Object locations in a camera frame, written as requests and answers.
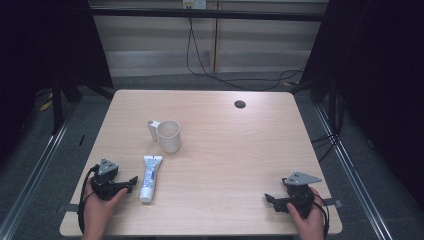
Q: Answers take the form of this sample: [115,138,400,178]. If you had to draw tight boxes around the black horizontal metal bar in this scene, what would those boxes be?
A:
[88,7,330,23]

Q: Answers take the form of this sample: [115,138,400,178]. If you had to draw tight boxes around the metal floor rail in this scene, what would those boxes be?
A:
[0,103,78,240]
[313,103,398,240]

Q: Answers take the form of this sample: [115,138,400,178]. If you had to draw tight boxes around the white wall socket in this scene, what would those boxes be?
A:
[182,0,208,10]

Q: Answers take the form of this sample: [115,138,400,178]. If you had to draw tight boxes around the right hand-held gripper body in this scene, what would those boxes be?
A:
[273,171,323,220]

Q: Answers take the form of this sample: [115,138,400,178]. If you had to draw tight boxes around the person's right hand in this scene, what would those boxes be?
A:
[286,187,326,240]

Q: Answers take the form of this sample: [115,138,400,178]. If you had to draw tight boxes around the dark curtain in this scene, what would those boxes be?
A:
[299,0,424,211]
[0,0,114,168]

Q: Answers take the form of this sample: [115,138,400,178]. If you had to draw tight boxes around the white cup with handle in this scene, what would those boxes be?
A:
[146,119,182,155]

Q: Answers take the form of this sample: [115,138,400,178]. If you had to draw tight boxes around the person's left hand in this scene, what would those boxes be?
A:
[81,181,129,240]

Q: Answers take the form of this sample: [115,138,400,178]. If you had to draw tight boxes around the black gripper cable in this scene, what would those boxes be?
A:
[310,191,331,240]
[76,163,101,235]

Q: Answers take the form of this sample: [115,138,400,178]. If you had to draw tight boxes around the long black wall cable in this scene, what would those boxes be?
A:
[185,16,306,92]

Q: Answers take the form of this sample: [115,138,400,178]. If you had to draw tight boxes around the black metal stand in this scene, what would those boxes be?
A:
[50,74,65,136]

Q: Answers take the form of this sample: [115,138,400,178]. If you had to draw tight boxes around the black floor cables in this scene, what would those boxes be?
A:
[310,131,339,164]

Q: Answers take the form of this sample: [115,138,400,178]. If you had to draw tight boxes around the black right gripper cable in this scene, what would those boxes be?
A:
[310,191,331,240]

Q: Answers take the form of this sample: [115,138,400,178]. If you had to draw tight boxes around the yellow floor tape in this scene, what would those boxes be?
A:
[38,93,54,113]

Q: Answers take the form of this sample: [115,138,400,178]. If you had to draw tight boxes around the grey tape strip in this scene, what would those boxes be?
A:
[322,197,344,208]
[55,203,80,215]

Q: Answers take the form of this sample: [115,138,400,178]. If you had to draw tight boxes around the white and blue toothpaste tube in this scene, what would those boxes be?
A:
[139,154,164,204]

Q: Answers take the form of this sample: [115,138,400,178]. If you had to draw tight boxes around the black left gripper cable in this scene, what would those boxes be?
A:
[76,163,101,235]

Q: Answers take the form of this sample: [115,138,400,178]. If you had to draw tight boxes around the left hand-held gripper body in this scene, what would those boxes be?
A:
[90,158,132,201]

